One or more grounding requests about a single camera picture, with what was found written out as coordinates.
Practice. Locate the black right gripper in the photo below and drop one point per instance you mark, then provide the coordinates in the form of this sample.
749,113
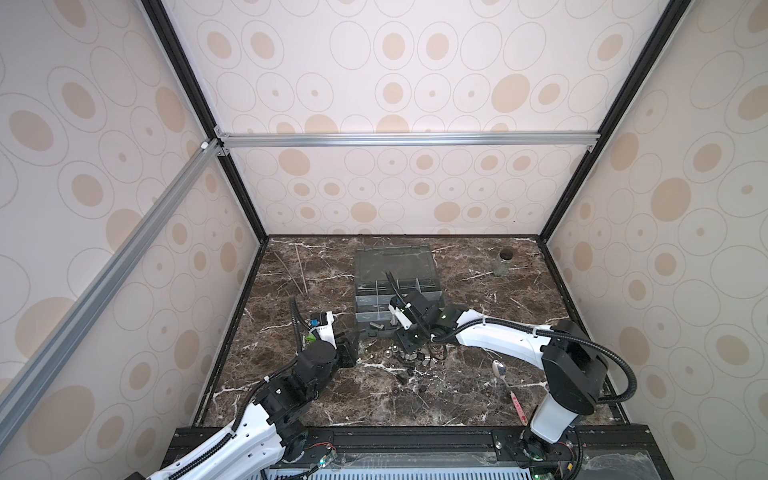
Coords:
400,336

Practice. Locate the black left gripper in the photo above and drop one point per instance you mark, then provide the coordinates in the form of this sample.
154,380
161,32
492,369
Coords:
343,347

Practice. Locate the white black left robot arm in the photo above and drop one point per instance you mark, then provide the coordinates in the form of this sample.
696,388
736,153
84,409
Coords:
266,428

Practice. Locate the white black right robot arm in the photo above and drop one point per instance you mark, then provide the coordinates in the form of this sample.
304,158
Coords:
580,373

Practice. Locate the pile of nuts and screws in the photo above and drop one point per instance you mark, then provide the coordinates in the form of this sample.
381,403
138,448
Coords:
419,372

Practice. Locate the clear plastic organizer box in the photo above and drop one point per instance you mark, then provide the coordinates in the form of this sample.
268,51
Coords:
413,268

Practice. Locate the small glass jar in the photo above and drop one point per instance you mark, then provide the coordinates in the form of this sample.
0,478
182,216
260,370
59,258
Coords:
502,262

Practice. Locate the pink handled metal spoon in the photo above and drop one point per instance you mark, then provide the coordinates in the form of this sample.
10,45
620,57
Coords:
499,371

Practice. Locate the black base frame rail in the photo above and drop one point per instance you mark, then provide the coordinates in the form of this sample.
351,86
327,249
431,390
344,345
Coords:
586,452

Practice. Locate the horizontal aluminium rail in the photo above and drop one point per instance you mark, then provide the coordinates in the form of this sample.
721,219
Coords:
440,139

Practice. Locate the diagonal aluminium rail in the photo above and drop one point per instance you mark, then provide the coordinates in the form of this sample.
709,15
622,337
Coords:
42,369

